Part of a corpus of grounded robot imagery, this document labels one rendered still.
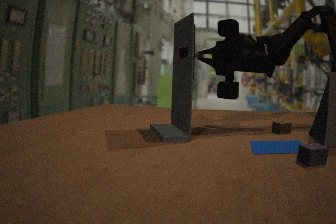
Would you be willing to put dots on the dark grey panel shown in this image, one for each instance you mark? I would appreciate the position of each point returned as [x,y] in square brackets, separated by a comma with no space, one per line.
[182,84]

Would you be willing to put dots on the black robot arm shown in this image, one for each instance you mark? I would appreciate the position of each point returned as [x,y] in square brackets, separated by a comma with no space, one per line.
[279,45]

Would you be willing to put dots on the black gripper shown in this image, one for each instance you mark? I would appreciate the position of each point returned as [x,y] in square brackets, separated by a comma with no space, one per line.
[236,59]

